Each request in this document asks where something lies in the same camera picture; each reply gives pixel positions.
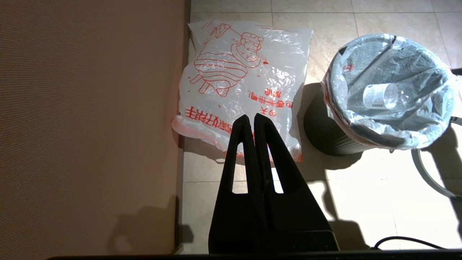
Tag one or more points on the clear plastic water bottle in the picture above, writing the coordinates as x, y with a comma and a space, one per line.
375, 95

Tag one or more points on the clear plastic bag red print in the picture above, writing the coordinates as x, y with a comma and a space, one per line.
231, 90

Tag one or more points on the white plastic bag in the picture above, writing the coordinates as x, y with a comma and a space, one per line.
415, 65

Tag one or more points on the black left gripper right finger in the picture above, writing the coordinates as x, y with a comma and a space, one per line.
296, 213

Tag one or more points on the black round trash bin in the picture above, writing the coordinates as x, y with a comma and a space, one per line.
321, 133

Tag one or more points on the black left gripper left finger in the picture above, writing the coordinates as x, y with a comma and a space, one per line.
231, 216

